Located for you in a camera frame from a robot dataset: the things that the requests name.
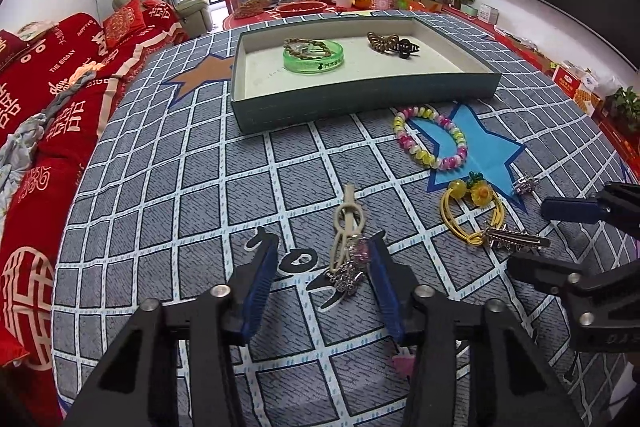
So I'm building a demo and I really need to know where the purple crystal hair clip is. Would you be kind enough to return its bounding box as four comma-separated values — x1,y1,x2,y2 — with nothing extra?
328,236,370,296

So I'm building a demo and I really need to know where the red embroidered cushion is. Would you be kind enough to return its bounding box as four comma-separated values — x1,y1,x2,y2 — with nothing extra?
103,0,145,50

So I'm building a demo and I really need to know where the red plastic basket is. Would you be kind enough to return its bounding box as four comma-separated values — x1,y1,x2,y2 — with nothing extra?
276,1,326,18

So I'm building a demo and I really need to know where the colourful beaded bracelet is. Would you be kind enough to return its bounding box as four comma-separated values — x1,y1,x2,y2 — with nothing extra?
392,105,470,171

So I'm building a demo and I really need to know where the black hair claw clip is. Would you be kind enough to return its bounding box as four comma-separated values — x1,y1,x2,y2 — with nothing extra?
392,38,420,60

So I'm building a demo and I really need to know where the brown braided hair tie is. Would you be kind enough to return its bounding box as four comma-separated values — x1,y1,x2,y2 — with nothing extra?
283,37,334,61

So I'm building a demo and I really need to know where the green translucent bangle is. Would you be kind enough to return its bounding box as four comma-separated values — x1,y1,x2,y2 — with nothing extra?
282,38,345,75

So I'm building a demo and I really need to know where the red round table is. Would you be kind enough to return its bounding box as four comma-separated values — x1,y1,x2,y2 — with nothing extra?
222,0,373,30

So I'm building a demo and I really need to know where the grey blue blanket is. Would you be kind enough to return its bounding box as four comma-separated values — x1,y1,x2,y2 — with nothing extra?
1,69,126,221

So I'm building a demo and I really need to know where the silver rhinestone hair clip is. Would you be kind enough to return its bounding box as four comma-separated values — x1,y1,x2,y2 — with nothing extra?
483,228,551,251

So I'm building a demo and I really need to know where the brown spiral hair tie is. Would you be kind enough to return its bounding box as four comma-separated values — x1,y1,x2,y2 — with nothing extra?
365,31,402,54

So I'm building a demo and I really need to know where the grey checked table cloth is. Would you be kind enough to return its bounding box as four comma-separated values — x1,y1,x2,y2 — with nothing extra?
52,30,629,426

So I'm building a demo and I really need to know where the silver crystal hair clip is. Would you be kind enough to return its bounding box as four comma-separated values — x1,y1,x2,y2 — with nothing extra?
512,174,539,196

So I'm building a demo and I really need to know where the red sofa cover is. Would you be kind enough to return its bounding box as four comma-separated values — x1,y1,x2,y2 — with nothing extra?
1,0,188,426

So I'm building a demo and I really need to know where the beige hair clip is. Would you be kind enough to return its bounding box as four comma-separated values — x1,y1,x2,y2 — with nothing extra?
329,183,367,275

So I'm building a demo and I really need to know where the green shallow box tray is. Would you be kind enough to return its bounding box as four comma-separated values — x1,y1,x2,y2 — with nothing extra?
230,12,500,133

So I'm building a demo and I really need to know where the beige armchair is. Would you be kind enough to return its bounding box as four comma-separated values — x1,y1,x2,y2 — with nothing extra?
112,0,213,39

